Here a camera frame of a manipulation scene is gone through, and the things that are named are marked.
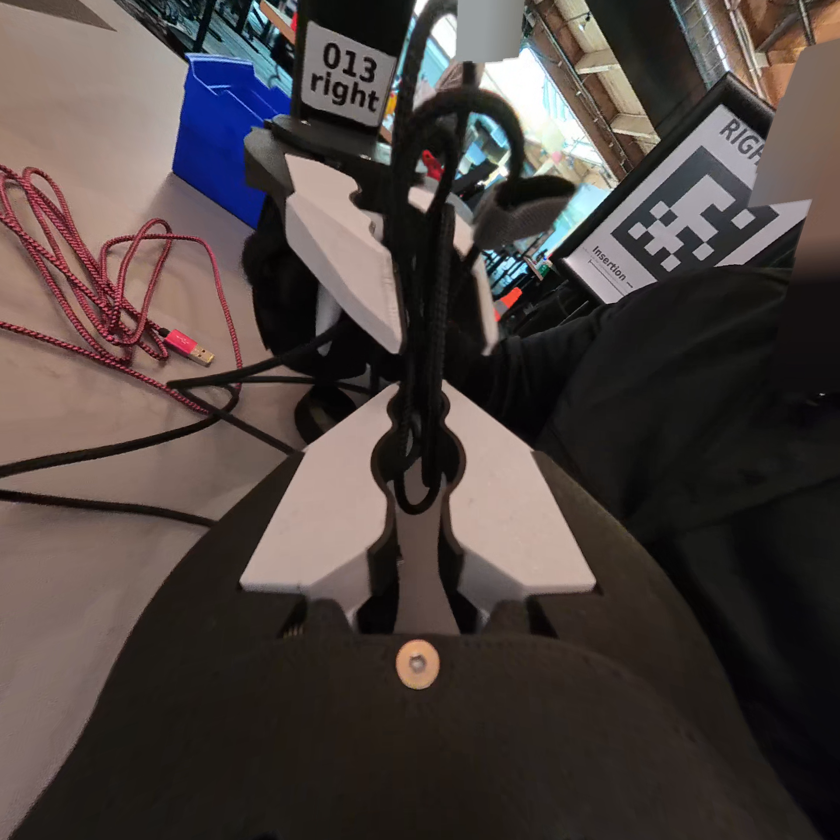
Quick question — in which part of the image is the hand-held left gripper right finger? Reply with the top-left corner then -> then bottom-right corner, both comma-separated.
438,384 -> 598,624

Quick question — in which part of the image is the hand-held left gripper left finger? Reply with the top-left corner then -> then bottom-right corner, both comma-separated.
239,382 -> 403,624

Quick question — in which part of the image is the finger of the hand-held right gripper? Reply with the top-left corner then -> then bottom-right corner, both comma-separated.
408,189 -> 501,357
283,152 -> 405,355

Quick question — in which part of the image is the black braided cable with strap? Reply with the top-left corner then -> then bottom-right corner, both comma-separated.
0,0 -> 578,526

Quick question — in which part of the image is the person's right hand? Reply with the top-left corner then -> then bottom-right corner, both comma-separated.
241,197 -> 395,395

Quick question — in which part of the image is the blue plastic bin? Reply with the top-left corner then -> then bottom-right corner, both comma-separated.
172,54 -> 293,229

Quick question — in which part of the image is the framed marker sign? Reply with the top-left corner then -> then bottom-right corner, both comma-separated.
551,72 -> 815,306

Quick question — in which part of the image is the red braided usb cable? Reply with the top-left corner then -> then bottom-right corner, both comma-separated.
0,164 -> 244,414

